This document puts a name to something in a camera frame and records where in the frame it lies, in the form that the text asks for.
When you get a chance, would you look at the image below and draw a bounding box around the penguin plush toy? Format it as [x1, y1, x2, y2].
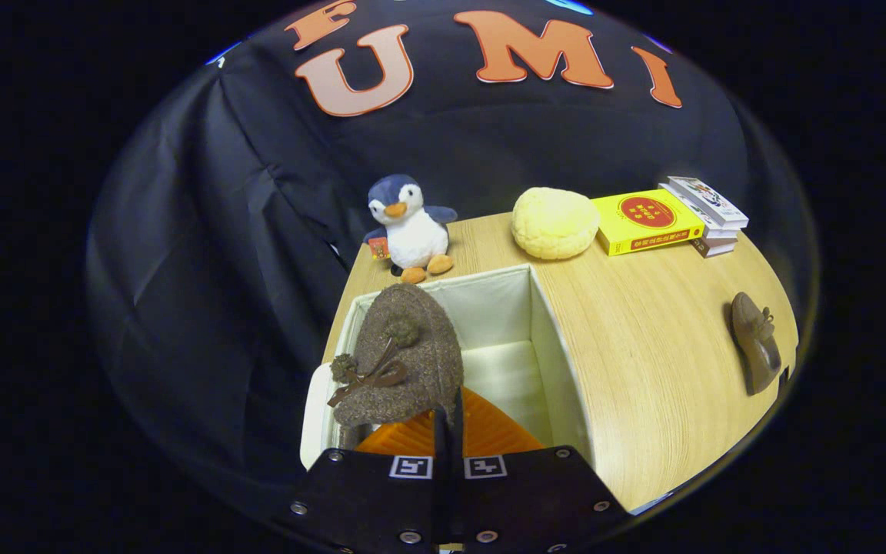
[362, 174, 459, 285]

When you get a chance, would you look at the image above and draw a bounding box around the brown fabric storage box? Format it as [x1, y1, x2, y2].
[299, 264, 594, 472]

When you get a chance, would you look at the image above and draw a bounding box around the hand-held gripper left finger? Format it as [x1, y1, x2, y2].
[289, 406, 448, 554]

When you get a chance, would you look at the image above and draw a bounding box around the yellow book red circle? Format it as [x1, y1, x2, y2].
[591, 189, 706, 256]

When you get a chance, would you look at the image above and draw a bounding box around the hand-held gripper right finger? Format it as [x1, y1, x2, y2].
[452, 387, 630, 554]

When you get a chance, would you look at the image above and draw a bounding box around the brown fuzzy shoe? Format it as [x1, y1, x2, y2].
[729, 292, 784, 396]
[326, 283, 465, 451]

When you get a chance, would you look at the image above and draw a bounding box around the yellow round plush cushion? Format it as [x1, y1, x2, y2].
[511, 187, 600, 261]

